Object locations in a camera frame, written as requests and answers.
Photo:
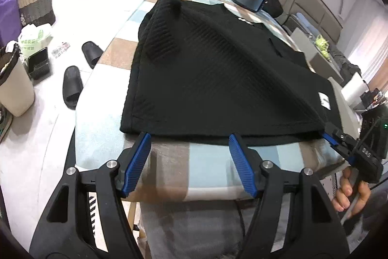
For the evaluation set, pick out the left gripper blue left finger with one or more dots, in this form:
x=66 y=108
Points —
x=114 y=181

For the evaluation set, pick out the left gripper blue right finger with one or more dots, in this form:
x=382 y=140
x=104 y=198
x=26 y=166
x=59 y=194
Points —
x=263 y=180

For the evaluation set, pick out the black knit sweater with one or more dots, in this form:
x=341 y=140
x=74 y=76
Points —
x=200 y=74

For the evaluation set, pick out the person's right hand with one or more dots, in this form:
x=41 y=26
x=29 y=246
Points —
x=341 y=202

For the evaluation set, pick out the plaid blanket brown blue white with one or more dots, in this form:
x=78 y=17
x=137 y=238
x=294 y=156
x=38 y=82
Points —
x=174 y=171

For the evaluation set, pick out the black slipper near bed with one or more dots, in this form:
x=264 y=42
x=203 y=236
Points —
x=72 y=86

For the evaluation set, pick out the yellow-green plush toy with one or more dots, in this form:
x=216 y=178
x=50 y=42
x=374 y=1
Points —
x=322 y=46

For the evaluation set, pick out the black slipper far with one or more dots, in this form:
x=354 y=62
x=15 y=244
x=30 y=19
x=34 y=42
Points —
x=92 y=53

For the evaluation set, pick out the beige trash bin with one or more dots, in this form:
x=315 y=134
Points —
x=16 y=91

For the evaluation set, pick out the black plastic tray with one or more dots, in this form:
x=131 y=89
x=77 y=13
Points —
x=38 y=64

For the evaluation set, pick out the paper leaflet on floor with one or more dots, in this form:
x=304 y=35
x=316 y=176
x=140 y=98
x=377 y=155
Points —
x=60 y=49

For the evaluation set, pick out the white green plastic bag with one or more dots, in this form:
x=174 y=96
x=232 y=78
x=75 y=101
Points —
x=34 y=38

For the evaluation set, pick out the purple bag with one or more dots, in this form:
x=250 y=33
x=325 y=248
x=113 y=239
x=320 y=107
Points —
x=10 y=24

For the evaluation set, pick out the woven basket bag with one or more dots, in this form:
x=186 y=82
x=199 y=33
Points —
x=36 y=12

